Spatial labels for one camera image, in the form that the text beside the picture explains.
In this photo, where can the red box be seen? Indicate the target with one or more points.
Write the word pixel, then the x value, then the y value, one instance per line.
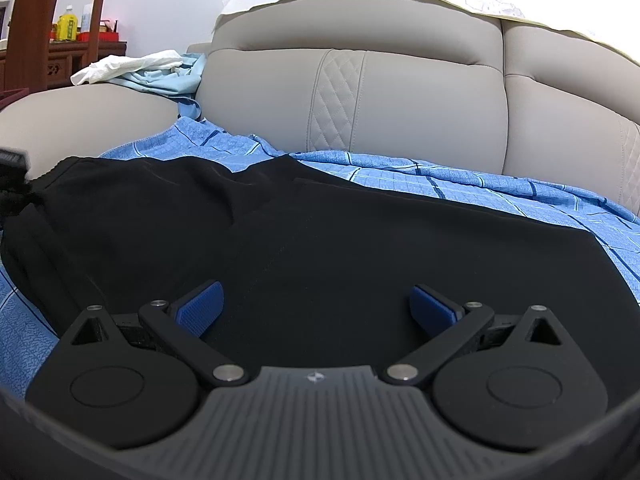
pixel 102 36

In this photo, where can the curved wooden frame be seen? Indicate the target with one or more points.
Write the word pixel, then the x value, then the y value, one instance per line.
pixel 37 20

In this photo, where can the light blue cloth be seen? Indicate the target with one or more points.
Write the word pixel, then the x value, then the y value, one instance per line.
pixel 170 80

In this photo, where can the blue checked blanket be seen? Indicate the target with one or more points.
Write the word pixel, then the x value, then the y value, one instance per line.
pixel 450 175

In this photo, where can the yellow bottle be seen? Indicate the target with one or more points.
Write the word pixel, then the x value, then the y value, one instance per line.
pixel 66 25

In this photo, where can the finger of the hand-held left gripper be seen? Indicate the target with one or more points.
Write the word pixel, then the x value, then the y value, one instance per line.
pixel 12 162

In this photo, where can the white cloth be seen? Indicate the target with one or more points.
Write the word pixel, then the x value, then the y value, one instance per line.
pixel 130 65

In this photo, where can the wooden cabinet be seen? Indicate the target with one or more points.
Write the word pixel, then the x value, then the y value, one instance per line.
pixel 60 60

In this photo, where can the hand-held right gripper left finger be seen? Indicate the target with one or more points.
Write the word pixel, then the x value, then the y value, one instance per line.
pixel 200 307

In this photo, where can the black pants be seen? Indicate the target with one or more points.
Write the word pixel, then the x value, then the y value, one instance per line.
pixel 320 240

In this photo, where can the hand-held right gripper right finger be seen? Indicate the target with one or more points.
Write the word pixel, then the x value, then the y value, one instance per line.
pixel 434 306

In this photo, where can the white bottle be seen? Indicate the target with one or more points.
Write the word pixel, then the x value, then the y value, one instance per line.
pixel 86 17

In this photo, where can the beige leather sofa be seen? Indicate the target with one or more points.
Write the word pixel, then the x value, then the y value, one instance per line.
pixel 410 110

